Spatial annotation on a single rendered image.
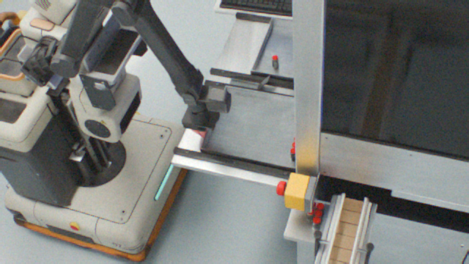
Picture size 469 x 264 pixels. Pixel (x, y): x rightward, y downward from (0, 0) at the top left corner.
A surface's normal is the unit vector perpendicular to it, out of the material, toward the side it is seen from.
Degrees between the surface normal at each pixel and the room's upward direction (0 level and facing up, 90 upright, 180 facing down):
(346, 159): 90
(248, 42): 0
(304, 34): 90
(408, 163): 90
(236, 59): 0
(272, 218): 0
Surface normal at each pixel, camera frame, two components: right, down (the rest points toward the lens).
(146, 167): -0.09, -0.59
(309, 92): -0.31, 0.78
